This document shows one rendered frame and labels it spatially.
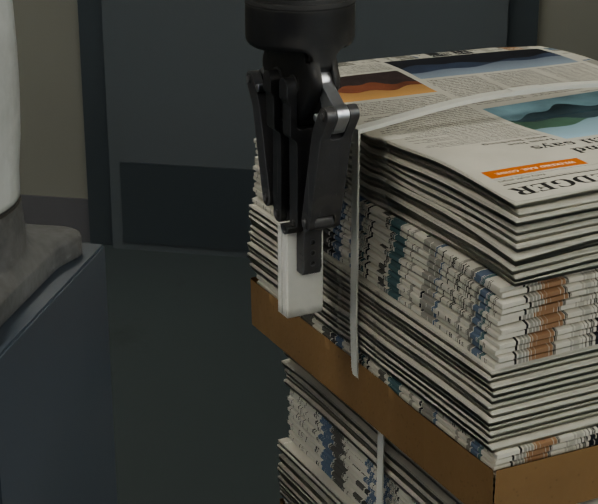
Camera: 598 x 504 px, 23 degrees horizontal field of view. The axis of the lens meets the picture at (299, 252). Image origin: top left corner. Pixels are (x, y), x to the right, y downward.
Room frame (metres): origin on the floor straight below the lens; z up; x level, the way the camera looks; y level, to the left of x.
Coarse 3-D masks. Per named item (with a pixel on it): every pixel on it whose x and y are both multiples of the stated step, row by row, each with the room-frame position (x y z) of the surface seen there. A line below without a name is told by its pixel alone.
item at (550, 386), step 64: (512, 128) 1.00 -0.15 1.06; (576, 128) 1.00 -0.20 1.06; (448, 192) 0.90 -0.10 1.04; (512, 192) 0.85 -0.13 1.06; (576, 192) 0.85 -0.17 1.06; (384, 256) 0.97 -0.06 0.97; (448, 256) 0.89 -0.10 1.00; (512, 256) 0.83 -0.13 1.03; (576, 256) 0.85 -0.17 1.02; (384, 320) 0.96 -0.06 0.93; (448, 320) 0.88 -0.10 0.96; (512, 320) 0.84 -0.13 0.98; (576, 320) 0.86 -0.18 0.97; (448, 384) 0.88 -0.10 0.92; (512, 384) 0.84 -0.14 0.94; (576, 384) 0.87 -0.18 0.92; (512, 448) 0.84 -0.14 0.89; (576, 448) 0.86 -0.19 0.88
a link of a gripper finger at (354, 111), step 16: (320, 112) 0.93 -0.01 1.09; (352, 112) 0.93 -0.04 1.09; (320, 128) 0.93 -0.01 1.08; (352, 128) 0.94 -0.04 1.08; (320, 144) 0.93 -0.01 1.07; (336, 144) 0.94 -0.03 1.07; (320, 160) 0.93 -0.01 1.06; (336, 160) 0.94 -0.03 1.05; (320, 176) 0.94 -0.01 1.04; (336, 176) 0.94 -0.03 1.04; (320, 192) 0.94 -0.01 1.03; (336, 192) 0.95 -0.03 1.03; (304, 208) 0.95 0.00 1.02; (320, 208) 0.94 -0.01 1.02; (336, 208) 0.95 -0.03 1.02; (304, 224) 0.95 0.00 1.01; (336, 224) 0.95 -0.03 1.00
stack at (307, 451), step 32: (288, 384) 1.17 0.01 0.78; (320, 384) 1.12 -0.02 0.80; (288, 416) 1.18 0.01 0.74; (320, 416) 1.12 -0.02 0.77; (352, 416) 1.06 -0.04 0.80; (288, 448) 1.16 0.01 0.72; (320, 448) 1.12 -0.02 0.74; (352, 448) 1.07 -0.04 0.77; (384, 448) 1.02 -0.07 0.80; (288, 480) 1.16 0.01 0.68; (320, 480) 1.11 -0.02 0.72; (352, 480) 1.07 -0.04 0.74; (384, 480) 1.02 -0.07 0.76; (416, 480) 0.97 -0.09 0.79
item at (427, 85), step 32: (352, 64) 1.18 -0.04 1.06; (384, 64) 1.18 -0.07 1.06; (416, 64) 1.18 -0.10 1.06; (448, 64) 1.19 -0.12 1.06; (480, 64) 1.19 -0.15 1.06; (512, 64) 1.19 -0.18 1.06; (544, 64) 1.19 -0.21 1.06; (576, 64) 1.20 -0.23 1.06; (352, 96) 1.08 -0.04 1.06; (384, 96) 1.09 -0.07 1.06; (416, 96) 1.09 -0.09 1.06; (448, 96) 1.09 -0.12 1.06; (512, 96) 1.09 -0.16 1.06; (256, 160) 1.16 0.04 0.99; (256, 192) 1.16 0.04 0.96; (256, 224) 1.15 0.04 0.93; (256, 256) 1.15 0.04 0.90; (320, 320) 1.05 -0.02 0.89
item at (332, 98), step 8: (328, 72) 0.95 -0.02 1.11; (328, 80) 0.95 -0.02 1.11; (328, 88) 0.94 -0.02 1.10; (320, 96) 0.95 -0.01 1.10; (328, 96) 0.94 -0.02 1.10; (336, 96) 0.94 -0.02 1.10; (328, 104) 0.94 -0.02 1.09; (336, 104) 0.93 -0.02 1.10; (344, 104) 0.93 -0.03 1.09; (336, 112) 0.93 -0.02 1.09; (344, 112) 0.93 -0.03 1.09; (344, 120) 0.93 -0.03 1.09; (336, 128) 0.93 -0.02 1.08; (344, 128) 0.93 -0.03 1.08
